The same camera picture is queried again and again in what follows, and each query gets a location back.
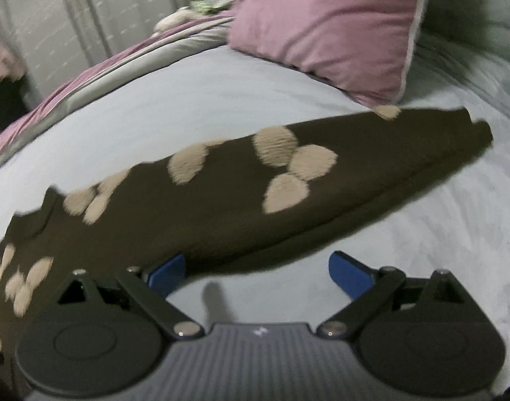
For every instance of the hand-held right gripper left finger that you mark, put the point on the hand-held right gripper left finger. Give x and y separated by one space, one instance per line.
167 273

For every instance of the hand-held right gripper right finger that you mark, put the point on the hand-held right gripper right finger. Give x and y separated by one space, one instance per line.
349 273

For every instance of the brown sweater with beige spots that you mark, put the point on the brown sweater with beige spots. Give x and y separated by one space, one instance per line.
238 217

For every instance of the pink and grey duvet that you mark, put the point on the pink and grey duvet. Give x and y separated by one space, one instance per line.
92 79

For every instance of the black hanging garment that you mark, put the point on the black hanging garment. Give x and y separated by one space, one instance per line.
8 100

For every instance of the large pink pillow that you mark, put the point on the large pink pillow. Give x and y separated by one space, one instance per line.
330 29

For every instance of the cream plush toy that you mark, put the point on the cream plush toy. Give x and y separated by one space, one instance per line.
175 19

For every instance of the grey star print curtain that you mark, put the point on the grey star print curtain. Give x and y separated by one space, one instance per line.
92 12

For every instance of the pink hanging garment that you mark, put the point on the pink hanging garment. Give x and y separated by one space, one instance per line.
2 56

